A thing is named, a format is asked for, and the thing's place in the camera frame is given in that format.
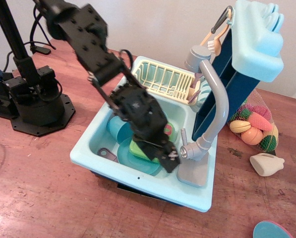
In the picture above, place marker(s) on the orange toy brush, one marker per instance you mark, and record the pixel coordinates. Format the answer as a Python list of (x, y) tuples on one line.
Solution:
[(215, 46)]

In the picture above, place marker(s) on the cream toy jug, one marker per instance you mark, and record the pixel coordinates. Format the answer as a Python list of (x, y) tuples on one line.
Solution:
[(266, 164)]

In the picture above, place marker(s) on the light blue toy shelf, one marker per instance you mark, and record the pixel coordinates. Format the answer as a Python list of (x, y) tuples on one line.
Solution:
[(250, 51)]

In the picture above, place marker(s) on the teal cup lying sideways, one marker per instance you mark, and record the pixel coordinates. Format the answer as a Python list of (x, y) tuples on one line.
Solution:
[(120, 130)]

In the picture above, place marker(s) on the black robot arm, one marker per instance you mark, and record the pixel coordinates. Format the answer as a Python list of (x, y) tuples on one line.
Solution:
[(86, 32)]

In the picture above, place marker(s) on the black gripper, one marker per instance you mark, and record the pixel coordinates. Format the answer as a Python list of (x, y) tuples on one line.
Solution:
[(147, 122)]

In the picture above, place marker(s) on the teal round plate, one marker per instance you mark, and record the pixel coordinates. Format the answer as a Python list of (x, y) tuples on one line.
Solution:
[(127, 159)]

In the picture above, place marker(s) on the green square plate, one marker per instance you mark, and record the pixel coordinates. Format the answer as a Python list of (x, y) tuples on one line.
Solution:
[(136, 151)]

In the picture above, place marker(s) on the grey toy faucet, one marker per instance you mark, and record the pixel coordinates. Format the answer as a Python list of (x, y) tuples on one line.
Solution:
[(211, 118)]

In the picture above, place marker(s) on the teal plate at corner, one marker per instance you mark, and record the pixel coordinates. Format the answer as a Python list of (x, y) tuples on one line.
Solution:
[(269, 229)]

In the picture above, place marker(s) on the purple toy cutlery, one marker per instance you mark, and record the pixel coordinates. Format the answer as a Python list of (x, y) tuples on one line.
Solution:
[(197, 78)]

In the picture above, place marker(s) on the net bag of toy food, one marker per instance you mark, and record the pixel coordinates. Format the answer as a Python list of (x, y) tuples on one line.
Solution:
[(253, 124)]

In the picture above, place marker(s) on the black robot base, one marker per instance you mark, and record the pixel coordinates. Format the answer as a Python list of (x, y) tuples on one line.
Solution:
[(38, 110)]

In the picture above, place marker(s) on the cream dish drying rack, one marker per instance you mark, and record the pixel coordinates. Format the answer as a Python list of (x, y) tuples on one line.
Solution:
[(165, 80)]

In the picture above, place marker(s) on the light blue toy sink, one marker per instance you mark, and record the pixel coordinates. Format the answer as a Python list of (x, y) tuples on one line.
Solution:
[(164, 186)]

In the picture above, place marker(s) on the pink mug with handle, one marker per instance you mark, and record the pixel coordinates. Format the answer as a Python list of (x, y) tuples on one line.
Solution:
[(168, 129)]

